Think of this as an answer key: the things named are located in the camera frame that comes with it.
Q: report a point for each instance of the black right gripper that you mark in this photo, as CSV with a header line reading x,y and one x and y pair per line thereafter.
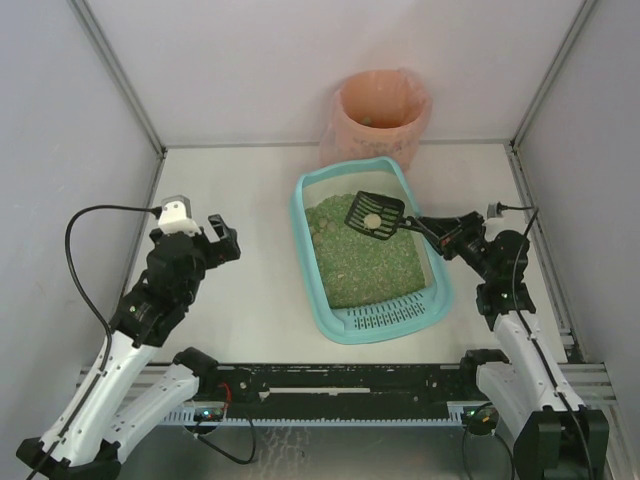
x,y
458,238

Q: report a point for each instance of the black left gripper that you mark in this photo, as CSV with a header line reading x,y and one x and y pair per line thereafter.
x,y
218,245

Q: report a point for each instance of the black litter scoop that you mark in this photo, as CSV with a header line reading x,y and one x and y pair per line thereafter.
x,y
391,210

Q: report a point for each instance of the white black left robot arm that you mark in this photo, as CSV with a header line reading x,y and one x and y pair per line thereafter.
x,y
96,433

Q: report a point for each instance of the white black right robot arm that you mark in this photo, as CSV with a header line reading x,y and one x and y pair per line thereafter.
x,y
556,436

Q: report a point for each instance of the teal litter box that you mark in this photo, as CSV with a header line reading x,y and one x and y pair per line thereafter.
x,y
377,322

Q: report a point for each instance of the green cat litter pellets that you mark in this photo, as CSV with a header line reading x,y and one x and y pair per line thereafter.
x,y
358,270

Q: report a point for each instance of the pale green litter clump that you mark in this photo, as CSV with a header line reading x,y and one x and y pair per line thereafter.
x,y
315,233
326,225
320,243

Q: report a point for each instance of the orange lined waste bin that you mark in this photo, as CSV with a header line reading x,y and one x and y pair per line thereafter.
x,y
377,113

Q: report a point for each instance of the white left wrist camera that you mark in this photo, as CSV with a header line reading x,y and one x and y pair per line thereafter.
x,y
176,216

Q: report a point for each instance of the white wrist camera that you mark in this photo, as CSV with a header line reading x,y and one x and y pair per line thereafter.
x,y
495,210
176,216

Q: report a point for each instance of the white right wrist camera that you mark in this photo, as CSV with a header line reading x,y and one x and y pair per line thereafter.
x,y
495,210

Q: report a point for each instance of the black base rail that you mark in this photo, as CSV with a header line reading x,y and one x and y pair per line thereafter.
x,y
317,387

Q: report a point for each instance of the light blue cable duct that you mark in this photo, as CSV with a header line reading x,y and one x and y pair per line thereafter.
x,y
439,415

